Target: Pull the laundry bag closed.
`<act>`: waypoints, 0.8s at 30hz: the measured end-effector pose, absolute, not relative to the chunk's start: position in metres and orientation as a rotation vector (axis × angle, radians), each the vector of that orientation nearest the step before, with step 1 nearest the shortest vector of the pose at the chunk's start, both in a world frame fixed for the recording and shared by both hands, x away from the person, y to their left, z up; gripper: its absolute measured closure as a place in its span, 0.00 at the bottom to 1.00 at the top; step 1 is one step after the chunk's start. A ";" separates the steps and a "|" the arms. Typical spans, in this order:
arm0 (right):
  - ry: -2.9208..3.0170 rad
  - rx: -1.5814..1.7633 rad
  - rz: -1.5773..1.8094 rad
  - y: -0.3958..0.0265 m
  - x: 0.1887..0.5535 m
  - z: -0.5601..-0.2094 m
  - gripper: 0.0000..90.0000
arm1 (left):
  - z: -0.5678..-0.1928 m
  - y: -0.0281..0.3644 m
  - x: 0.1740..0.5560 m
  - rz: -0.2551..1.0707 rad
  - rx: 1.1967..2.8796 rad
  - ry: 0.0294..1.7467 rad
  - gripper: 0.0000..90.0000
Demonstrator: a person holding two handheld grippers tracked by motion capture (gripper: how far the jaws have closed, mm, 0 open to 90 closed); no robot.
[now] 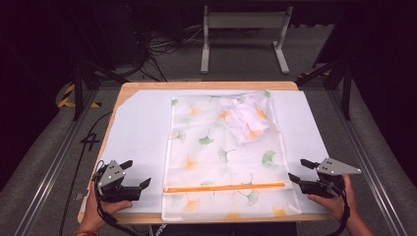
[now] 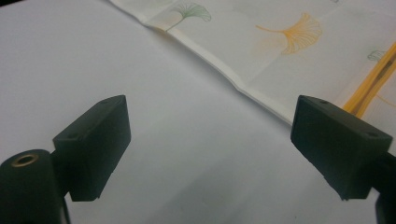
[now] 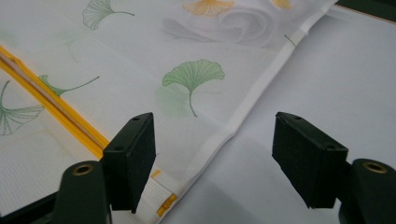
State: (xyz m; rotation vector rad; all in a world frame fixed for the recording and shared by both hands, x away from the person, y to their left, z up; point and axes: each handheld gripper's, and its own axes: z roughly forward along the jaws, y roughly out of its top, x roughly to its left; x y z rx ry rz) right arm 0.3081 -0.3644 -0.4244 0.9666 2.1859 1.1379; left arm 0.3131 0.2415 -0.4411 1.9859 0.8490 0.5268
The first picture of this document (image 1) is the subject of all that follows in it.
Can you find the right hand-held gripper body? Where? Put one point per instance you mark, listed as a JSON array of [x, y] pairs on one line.
[[332, 167]]

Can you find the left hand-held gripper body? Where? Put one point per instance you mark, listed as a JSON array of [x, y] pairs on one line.
[[111, 178]]

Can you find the leaf print mesh laundry bag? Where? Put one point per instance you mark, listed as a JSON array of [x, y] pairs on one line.
[[203, 157]]

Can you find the white garment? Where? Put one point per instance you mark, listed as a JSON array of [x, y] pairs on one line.
[[244, 119]]

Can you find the person's left hand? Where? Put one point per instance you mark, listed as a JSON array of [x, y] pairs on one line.
[[96, 214]]

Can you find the person's right hand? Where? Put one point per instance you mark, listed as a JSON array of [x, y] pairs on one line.
[[342, 206]]

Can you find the white table sheet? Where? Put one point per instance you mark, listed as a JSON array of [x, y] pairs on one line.
[[141, 131]]

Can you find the black metal stand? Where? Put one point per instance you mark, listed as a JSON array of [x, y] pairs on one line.
[[346, 91], [78, 88]]

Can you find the yellow black hazard tape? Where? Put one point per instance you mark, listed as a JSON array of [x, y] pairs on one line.
[[67, 95]]

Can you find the grey metal stand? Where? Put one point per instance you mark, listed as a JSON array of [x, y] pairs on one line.
[[246, 20]]

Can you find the aluminium floor rail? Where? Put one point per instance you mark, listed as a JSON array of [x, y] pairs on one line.
[[367, 164], [55, 164]]

